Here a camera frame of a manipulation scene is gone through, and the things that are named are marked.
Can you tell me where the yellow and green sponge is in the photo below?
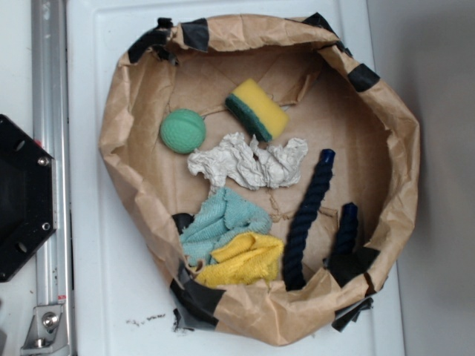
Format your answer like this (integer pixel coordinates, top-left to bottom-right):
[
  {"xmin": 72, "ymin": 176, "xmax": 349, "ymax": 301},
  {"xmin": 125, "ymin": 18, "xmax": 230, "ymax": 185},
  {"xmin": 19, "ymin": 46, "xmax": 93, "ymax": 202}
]
[{"xmin": 225, "ymin": 79, "xmax": 289, "ymax": 142}]

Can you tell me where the brown paper bag bin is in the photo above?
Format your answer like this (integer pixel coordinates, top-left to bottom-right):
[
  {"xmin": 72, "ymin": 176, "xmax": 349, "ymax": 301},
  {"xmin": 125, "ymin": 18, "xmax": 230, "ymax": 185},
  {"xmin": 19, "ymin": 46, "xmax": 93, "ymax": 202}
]
[{"xmin": 99, "ymin": 14, "xmax": 420, "ymax": 346}]

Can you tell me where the crumpled white paper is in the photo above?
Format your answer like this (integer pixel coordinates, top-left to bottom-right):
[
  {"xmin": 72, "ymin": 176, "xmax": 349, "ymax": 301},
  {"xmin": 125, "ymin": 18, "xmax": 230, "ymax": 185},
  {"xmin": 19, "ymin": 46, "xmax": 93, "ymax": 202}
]
[{"xmin": 187, "ymin": 132, "xmax": 308, "ymax": 193}]

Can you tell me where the light blue cloth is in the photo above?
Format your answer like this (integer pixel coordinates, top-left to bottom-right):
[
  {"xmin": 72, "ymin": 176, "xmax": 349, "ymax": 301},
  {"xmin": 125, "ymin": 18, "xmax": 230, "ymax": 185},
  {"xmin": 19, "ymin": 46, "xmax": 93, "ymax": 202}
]
[{"xmin": 180, "ymin": 188, "xmax": 272, "ymax": 267}]

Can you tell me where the green rubber ball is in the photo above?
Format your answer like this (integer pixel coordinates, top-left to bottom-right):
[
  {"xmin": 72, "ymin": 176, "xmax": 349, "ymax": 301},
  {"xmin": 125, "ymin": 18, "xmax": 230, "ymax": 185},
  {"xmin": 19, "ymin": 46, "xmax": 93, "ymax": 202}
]
[{"xmin": 160, "ymin": 109, "xmax": 206, "ymax": 154}]

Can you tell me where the yellow cloth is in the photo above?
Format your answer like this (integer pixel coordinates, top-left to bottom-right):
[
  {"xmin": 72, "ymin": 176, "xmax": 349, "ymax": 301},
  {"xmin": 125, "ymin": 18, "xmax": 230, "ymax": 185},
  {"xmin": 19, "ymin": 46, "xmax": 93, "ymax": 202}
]
[{"xmin": 195, "ymin": 232, "xmax": 284, "ymax": 288}]

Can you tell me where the white tray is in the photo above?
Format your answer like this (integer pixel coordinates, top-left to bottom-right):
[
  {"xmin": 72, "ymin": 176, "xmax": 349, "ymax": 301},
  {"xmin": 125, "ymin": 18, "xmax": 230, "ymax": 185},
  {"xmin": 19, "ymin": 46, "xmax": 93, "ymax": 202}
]
[{"xmin": 66, "ymin": 1, "xmax": 404, "ymax": 355}]

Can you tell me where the dark blue rope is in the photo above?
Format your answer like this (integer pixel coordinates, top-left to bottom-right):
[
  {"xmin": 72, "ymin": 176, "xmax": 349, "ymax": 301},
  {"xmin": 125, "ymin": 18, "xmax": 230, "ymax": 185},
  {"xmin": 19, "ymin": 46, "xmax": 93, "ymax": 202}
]
[{"xmin": 283, "ymin": 148, "xmax": 360, "ymax": 291}]

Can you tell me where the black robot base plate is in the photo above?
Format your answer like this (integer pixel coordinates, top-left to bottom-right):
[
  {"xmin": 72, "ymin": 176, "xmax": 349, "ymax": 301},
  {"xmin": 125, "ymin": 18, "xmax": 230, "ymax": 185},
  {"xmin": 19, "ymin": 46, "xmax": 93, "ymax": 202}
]
[{"xmin": 0, "ymin": 115, "xmax": 56, "ymax": 283}]

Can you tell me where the aluminium rail profile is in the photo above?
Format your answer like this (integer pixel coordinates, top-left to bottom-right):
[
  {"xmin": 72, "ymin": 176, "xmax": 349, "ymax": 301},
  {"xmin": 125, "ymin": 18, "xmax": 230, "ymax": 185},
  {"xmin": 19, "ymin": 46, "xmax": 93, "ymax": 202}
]
[{"xmin": 31, "ymin": 1, "xmax": 76, "ymax": 355}]

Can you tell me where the metal corner bracket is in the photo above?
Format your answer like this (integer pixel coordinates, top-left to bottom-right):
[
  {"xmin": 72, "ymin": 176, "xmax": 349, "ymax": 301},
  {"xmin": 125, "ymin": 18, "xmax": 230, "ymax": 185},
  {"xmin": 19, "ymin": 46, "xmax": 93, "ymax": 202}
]
[{"xmin": 20, "ymin": 304, "xmax": 70, "ymax": 355}]

